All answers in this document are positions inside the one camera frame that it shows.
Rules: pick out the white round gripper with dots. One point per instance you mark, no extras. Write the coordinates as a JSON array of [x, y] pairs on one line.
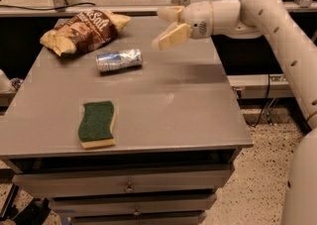
[[198, 20]]

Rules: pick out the silver blue redbull can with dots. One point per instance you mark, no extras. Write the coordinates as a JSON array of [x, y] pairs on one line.
[[119, 60]]

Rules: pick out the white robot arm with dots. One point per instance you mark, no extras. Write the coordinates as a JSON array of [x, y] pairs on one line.
[[297, 57]]

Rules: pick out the brown yellow chip bag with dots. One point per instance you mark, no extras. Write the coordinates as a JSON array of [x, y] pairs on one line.
[[85, 32]]

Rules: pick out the grey drawer cabinet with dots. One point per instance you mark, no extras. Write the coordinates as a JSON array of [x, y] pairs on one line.
[[177, 110]]

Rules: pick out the green yellow sponge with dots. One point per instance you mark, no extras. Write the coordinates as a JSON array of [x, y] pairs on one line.
[[95, 129]]

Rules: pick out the white object at left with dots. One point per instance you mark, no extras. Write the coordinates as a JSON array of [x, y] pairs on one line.
[[5, 83]]

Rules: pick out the bottom grey drawer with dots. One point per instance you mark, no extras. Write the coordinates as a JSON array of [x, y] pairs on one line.
[[174, 218]]

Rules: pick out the grey drawer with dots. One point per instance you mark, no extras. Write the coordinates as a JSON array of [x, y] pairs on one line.
[[123, 181], [174, 218], [134, 205]]

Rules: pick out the middle grey drawer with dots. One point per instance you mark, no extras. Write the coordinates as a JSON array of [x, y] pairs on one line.
[[134, 205]]

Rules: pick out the top grey drawer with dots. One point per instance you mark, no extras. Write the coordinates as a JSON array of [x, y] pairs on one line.
[[123, 181]]

